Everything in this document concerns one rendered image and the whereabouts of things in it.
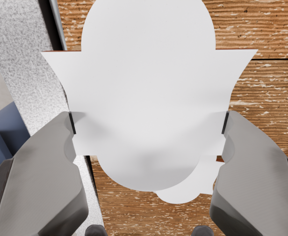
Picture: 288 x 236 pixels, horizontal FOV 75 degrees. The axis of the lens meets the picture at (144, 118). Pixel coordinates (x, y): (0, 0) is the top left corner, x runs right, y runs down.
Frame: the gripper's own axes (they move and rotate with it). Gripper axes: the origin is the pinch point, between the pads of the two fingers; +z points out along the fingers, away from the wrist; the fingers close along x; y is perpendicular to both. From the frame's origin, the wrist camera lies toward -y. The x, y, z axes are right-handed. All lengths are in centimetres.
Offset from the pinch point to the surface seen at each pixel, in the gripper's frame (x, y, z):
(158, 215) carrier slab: 2.1, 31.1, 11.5
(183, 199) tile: 6.1, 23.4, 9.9
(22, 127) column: -37, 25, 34
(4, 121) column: -41, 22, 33
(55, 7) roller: -10.7, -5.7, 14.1
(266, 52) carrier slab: 13.9, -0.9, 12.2
